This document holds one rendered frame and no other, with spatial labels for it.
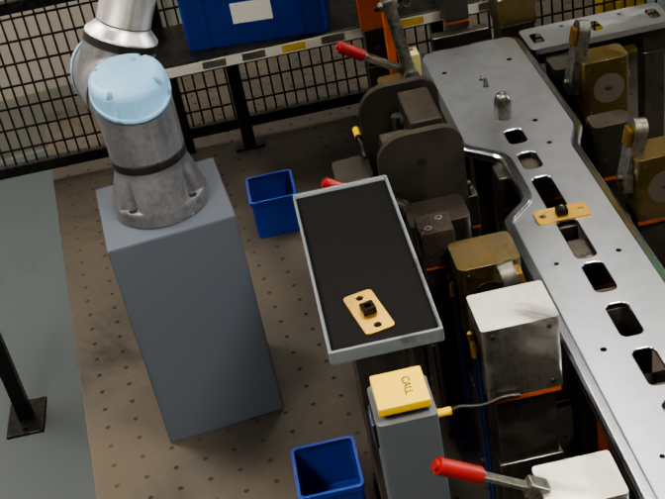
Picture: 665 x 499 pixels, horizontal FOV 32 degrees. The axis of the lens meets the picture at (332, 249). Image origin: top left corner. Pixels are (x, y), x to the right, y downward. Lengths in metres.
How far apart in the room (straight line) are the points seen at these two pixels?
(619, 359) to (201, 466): 0.74
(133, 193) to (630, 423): 0.81
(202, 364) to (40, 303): 1.87
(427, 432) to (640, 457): 0.27
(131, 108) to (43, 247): 2.33
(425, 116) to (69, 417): 1.77
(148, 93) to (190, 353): 0.44
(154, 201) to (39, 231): 2.35
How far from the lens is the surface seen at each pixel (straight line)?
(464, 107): 2.16
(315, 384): 2.03
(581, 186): 1.89
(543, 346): 1.48
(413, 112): 1.76
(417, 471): 1.35
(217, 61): 2.47
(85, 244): 2.58
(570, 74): 2.19
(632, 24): 2.41
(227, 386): 1.94
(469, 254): 1.62
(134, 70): 1.74
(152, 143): 1.73
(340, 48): 2.11
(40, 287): 3.81
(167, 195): 1.77
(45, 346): 3.54
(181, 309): 1.84
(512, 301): 1.48
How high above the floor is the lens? 2.02
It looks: 34 degrees down
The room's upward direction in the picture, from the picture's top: 11 degrees counter-clockwise
